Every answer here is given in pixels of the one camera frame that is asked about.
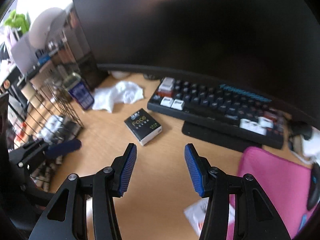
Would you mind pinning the crumpled white tissue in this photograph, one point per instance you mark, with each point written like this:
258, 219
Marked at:
117, 97

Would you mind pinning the green plant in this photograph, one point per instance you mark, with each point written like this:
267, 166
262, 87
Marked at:
17, 20

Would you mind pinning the blue printed carton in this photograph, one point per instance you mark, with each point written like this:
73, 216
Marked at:
81, 96

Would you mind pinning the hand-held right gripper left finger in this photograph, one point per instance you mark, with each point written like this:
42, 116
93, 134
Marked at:
128, 170

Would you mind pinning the pale dome-shaped object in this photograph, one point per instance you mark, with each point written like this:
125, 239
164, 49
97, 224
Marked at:
47, 27

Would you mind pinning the black pocket tissue pack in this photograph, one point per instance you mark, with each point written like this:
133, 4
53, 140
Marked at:
142, 125

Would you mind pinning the dark blue mechanical keyboard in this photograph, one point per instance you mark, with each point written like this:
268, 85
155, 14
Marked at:
212, 105

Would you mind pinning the black power adapter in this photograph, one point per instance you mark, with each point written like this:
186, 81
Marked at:
301, 128

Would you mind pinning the white power strip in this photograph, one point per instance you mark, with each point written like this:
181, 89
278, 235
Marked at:
310, 145

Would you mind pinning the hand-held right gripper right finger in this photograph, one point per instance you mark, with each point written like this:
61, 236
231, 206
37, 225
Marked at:
193, 170

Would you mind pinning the pink mouse pad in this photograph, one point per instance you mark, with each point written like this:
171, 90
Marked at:
270, 180

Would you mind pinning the black curved monitor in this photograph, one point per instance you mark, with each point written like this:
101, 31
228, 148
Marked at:
200, 30

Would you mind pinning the black computer mouse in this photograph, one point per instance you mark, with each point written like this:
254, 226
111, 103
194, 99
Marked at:
313, 187

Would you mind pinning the white packet with red logo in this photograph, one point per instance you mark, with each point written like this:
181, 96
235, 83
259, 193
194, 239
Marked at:
197, 215

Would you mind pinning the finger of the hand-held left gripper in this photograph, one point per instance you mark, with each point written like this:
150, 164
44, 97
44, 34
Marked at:
65, 147

